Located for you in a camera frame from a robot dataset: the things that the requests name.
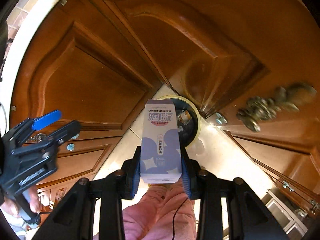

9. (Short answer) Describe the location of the purple white carton box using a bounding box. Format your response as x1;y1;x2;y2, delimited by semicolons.
140;100;182;184

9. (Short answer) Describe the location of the orange paper cup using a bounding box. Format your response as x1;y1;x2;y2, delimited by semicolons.
177;110;192;126

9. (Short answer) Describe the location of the round black trash bin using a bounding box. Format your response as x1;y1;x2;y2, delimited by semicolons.
159;95;201;147

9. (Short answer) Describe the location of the person's left hand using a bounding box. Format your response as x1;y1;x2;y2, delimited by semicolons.
1;185;42;218

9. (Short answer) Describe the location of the wooden left cabinet door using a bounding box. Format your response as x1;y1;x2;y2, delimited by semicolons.
10;0;161;131

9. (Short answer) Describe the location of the pink trousered right leg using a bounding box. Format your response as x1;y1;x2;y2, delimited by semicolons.
123;180;197;239

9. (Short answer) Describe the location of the light blue child lock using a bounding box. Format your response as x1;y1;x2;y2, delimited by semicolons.
215;112;228;125

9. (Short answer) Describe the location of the wooden corner cabinet door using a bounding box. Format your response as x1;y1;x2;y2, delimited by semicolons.
102;0;268;117

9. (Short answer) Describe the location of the ornate brass drawer handle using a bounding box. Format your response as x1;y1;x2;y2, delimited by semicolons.
236;82;317;132

